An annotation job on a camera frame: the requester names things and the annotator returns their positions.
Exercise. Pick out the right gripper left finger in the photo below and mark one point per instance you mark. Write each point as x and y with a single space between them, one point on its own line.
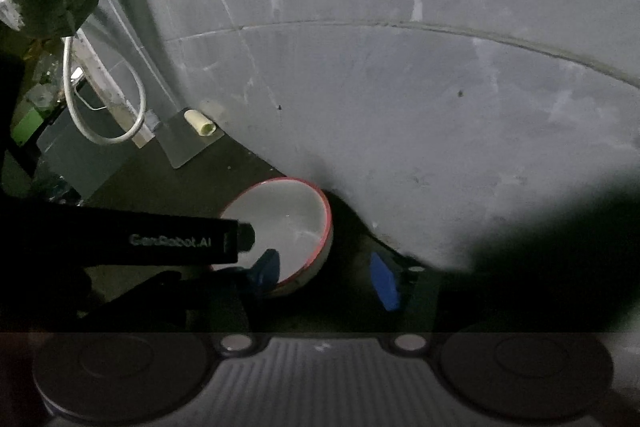
261 277

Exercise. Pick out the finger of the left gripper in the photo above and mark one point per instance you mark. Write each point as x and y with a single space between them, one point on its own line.
246 237

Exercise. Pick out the cleaver knife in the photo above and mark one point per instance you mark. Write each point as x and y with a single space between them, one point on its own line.
184 135

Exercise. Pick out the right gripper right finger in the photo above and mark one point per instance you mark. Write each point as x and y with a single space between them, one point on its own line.
393 278

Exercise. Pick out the grey cabinet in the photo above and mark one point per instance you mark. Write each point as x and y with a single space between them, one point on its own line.
81 163

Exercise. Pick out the green box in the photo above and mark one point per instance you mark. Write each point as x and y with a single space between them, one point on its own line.
26 126

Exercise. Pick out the white ceramic bowl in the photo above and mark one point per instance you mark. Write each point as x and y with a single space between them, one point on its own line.
294 218

